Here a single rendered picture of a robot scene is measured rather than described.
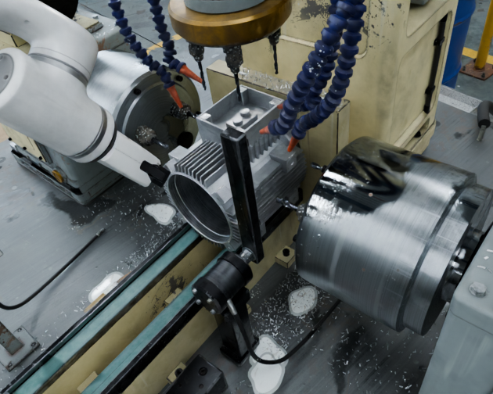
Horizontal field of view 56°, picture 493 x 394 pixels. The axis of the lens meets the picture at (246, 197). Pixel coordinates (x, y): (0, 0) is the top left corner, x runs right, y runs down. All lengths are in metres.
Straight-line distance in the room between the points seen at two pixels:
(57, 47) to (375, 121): 0.57
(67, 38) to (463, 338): 0.58
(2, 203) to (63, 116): 0.80
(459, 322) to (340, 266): 0.16
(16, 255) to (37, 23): 0.71
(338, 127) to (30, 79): 0.48
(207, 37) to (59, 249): 0.69
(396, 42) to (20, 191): 1.01
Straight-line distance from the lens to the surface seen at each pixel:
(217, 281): 0.69
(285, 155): 0.81
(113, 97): 0.92
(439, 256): 0.61
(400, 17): 0.82
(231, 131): 0.59
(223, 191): 0.74
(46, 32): 0.63
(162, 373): 0.87
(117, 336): 0.90
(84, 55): 0.64
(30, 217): 1.30
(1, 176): 1.48
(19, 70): 0.58
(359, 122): 0.94
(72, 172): 1.18
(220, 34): 0.66
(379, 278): 0.63
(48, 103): 0.59
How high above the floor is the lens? 1.60
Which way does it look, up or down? 45 degrees down
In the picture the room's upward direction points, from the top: 10 degrees counter-clockwise
